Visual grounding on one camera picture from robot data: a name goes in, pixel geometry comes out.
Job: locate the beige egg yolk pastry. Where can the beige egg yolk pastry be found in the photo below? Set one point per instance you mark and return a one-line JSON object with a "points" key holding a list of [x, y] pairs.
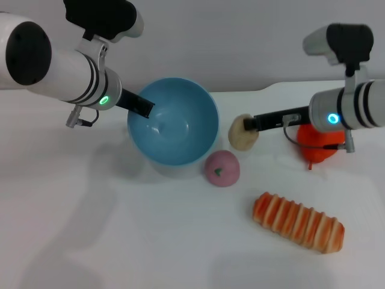
{"points": [[240, 140]]}

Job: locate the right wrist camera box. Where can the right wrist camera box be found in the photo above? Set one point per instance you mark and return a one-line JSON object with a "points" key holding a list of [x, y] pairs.
{"points": [[346, 42]]}

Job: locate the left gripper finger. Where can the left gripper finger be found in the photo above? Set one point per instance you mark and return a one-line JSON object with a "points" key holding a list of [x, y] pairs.
{"points": [[144, 106]]}

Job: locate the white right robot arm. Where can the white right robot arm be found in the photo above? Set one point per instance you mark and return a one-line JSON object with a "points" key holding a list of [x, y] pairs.
{"points": [[358, 105]]}

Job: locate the pink round fruit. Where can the pink round fruit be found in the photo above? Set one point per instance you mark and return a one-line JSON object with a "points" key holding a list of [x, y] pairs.
{"points": [[224, 168]]}

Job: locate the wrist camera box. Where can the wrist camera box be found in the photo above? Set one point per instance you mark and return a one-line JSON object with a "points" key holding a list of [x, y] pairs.
{"points": [[346, 42], [105, 18]]}

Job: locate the orange striped bread loaf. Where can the orange striped bread loaf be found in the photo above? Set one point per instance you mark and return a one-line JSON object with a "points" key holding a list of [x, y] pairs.
{"points": [[299, 224]]}

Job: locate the red pear toy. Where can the red pear toy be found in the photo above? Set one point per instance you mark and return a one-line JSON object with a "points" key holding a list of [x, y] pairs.
{"points": [[319, 147]]}

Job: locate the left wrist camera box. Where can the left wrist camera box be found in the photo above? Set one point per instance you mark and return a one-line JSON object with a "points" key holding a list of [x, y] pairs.
{"points": [[105, 18]]}

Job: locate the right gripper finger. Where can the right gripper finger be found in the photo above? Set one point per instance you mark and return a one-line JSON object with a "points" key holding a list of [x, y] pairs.
{"points": [[250, 124]]}

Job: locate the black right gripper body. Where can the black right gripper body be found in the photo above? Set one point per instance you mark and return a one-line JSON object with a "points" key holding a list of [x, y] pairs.
{"points": [[270, 122]]}

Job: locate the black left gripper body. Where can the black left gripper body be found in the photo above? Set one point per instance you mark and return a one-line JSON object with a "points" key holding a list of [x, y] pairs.
{"points": [[127, 100]]}

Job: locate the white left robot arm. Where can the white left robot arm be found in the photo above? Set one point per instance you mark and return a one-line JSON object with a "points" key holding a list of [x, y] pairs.
{"points": [[66, 72]]}

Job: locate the blue bowl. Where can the blue bowl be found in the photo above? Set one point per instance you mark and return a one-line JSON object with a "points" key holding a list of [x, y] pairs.
{"points": [[177, 132]]}

